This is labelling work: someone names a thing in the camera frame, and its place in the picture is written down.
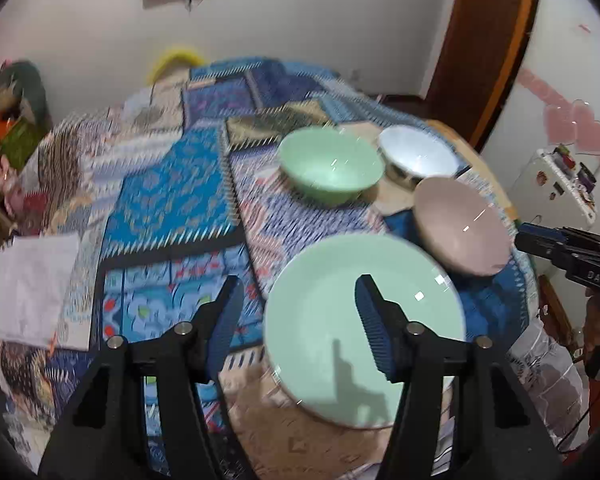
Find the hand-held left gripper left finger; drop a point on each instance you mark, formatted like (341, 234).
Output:
(225, 325)

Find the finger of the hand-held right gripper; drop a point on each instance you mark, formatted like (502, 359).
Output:
(540, 247)
(540, 229)

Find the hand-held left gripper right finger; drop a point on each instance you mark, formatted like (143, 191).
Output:
(375, 325)

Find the mint green plate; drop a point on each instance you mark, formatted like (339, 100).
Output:
(320, 310)

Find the pale pink bowl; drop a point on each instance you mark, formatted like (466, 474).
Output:
(455, 220)

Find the white bowl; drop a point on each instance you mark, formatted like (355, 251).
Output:
(415, 152)

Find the mint green bowl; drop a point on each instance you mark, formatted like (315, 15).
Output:
(325, 160)

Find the person's right hand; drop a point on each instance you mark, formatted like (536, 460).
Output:
(592, 330)

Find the white box with stickers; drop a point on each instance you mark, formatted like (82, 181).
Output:
(560, 185)

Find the clear plastic bag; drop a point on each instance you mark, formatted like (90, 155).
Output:
(550, 380)

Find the round wooden board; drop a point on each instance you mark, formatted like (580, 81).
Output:
(395, 200)

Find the patchwork printed blanket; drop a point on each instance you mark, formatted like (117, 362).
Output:
(170, 200)

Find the white heart-print sliding door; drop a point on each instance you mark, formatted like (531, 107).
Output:
(570, 60)

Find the brown wooden door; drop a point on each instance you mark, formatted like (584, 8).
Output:
(480, 35)

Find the white folded cloth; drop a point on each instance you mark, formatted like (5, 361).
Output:
(25, 285)

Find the pink bunny toy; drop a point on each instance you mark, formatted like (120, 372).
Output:
(7, 175)

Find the green storage box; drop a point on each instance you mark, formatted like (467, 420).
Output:
(17, 140)

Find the grey plush toy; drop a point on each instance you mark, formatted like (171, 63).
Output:
(27, 85)

